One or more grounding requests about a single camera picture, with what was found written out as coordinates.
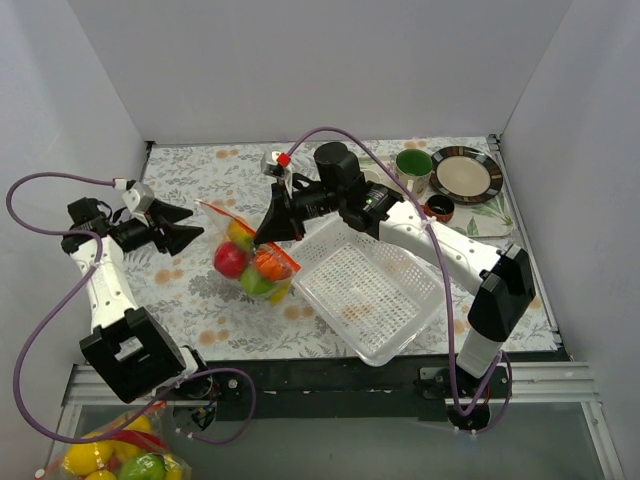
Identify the purple cable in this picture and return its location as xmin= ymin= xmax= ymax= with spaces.
xmin=5 ymin=171 xmax=257 ymax=445
xmin=277 ymin=127 xmax=513 ymax=437

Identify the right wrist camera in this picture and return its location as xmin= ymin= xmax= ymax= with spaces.
xmin=260 ymin=151 xmax=292 ymax=183

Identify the striped rim plate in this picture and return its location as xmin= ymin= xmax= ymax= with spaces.
xmin=430 ymin=146 xmax=504 ymax=205

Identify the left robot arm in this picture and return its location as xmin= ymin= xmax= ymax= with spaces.
xmin=61 ymin=197 xmax=213 ymax=403

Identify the white plastic basket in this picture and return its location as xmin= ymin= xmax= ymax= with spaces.
xmin=290 ymin=216 xmax=445 ymax=367

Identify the small brown cup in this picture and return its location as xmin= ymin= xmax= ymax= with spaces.
xmin=423 ymin=194 xmax=455 ymax=224

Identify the green inside floral mug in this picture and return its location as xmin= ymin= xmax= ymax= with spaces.
xmin=393 ymin=149 xmax=433 ymax=197

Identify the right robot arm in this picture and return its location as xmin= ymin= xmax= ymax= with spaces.
xmin=255 ymin=142 xmax=535 ymax=398

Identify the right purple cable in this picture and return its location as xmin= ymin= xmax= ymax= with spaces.
xmin=277 ymin=127 xmax=513 ymax=437

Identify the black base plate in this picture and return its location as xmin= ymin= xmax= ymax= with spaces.
xmin=167 ymin=355 xmax=515 ymax=430

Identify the cream mug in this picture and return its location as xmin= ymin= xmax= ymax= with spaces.
xmin=362 ymin=169 xmax=382 ymax=184

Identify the floral serving tray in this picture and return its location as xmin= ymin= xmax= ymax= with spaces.
xmin=354 ymin=149 xmax=516 ymax=240

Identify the zip bag of fake fruit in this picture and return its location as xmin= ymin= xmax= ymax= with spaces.
xmin=195 ymin=200 xmax=300 ymax=305

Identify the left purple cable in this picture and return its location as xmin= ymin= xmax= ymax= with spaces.
xmin=5 ymin=171 xmax=257 ymax=445

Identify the aluminium front rail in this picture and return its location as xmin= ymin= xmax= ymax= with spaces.
xmin=63 ymin=362 xmax=601 ymax=406

